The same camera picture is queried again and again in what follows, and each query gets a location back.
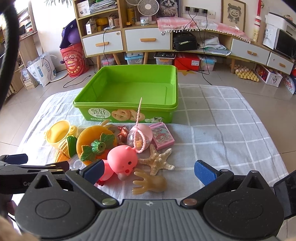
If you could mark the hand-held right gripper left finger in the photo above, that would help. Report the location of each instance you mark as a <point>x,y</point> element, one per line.
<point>94,172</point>

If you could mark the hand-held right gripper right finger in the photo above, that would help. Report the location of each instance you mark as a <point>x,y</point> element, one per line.
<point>204,173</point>

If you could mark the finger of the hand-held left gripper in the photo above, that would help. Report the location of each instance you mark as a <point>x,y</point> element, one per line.
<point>55,167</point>
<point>16,158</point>

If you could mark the clear plastic shell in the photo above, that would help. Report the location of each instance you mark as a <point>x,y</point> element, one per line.
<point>77,164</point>

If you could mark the yellow toy corn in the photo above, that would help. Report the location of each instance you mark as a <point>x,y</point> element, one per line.
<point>67,148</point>

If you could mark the orange toy pumpkin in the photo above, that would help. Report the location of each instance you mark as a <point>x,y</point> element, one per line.
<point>92,139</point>

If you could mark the yellow toy bucket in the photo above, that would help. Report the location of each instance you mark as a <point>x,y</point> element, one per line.
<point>57,134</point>

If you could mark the red brown toy figure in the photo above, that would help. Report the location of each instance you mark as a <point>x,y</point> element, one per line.
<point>122,133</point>

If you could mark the beige starfish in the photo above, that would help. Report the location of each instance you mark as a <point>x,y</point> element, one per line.
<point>157,160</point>

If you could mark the tan rubber hand toy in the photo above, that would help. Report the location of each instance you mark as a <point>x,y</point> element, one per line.
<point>152,183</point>
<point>108,125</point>

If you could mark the small pink card box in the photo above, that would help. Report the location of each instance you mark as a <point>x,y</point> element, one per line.
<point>163,136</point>

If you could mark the pink clear capsule ball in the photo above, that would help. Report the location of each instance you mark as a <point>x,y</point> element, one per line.
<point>136,135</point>

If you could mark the green plastic box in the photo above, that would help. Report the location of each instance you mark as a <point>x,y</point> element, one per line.
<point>129,90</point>

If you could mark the checked grey white blanket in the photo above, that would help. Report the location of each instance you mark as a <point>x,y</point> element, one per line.
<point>219,129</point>

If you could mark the white round fan base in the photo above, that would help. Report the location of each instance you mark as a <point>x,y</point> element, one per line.
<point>59,75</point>

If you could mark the white shopping bag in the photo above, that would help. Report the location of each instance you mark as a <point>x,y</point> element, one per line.
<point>41,69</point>

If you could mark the wooden bookshelf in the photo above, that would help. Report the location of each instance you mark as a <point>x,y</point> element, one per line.
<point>24,53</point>

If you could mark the red bag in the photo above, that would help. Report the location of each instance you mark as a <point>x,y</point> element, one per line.
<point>74,61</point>

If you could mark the yellow egg tray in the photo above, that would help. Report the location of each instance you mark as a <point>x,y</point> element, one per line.
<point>246,73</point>

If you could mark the clear storage box pink contents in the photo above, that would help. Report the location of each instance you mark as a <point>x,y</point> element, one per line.
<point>107,62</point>

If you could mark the red flat box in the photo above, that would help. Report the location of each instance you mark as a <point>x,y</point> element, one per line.
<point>187,62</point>

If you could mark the white red toy box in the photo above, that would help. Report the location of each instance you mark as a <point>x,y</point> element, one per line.
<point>269,75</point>

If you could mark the clear storage box blue lid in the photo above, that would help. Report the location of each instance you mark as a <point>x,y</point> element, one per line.
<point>134,59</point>

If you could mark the white red round box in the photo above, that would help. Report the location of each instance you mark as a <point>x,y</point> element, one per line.
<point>289,84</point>

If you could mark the long curved wooden sideboard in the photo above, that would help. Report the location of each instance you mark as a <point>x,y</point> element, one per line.
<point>208,46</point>

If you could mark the pile of light papers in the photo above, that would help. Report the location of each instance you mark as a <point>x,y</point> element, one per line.
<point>215,46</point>

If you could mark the black bag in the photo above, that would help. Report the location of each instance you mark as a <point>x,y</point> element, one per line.
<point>185,41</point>

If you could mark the purple plush toy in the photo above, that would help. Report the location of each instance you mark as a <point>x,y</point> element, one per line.
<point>70,34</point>

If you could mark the tall wooden shelf cabinet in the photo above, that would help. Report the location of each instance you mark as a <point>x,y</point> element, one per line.
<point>101,30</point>

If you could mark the white carton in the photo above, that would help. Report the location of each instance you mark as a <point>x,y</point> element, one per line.
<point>90,27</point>

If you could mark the pink checked tablecloth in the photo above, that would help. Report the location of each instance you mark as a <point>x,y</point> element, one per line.
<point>175,24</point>

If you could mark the black microwave oven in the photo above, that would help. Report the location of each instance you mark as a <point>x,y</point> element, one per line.
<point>285,42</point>

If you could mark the red white hanging ornament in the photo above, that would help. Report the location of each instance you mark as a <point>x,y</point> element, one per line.
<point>257,23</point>

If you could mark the yellow bottle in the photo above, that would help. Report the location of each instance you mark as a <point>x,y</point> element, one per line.
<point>130,16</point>

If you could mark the green potted plant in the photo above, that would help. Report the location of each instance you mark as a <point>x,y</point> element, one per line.
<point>57,2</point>

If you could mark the framed cartoon girl picture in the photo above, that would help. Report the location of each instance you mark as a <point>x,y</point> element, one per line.
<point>233,14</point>

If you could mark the stack of papers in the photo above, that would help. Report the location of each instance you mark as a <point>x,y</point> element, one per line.
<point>103,5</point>

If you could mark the white printer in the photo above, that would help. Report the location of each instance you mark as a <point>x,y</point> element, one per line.
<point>279,22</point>

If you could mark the framed cat picture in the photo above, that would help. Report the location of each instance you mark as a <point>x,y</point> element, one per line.
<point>168,7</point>

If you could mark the small white desk fan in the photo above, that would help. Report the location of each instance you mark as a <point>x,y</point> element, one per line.
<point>148,9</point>

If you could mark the wall power sockets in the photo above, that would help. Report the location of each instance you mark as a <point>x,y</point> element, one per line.
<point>198,11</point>

